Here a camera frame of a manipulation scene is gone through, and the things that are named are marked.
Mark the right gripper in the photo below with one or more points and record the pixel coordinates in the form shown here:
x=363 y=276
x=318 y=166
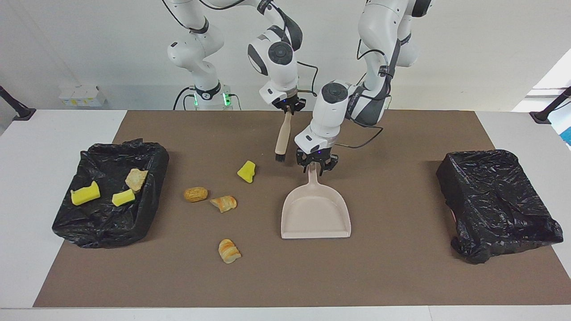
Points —
x=295 y=103

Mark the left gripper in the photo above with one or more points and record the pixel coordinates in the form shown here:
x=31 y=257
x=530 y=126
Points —
x=318 y=155

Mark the pink plastic dustpan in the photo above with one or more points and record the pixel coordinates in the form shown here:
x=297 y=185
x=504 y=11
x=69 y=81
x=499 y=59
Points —
x=316 y=214

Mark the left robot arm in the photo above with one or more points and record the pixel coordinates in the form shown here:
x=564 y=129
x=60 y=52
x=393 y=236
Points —
x=379 y=26

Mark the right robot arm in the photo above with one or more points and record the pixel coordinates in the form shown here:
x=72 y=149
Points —
x=196 y=44

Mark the bin lined with black bag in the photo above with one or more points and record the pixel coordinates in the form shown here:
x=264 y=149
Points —
x=107 y=218
x=490 y=209

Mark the yellow sponge piece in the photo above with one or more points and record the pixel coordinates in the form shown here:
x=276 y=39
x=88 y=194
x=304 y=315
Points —
x=247 y=171
x=85 y=194
x=123 y=197

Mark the croissant piece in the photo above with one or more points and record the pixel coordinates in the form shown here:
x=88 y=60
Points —
x=229 y=251
x=224 y=203

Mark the brown bread roll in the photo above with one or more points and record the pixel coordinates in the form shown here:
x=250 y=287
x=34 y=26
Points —
x=196 y=194

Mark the toast slice piece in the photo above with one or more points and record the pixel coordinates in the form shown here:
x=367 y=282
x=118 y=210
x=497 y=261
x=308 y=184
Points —
x=136 y=179

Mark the black stand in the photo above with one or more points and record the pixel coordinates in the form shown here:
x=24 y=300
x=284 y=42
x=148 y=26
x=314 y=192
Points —
x=548 y=109
x=18 y=109

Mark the white wall socket box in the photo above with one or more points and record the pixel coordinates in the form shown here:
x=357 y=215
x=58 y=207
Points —
x=82 y=96

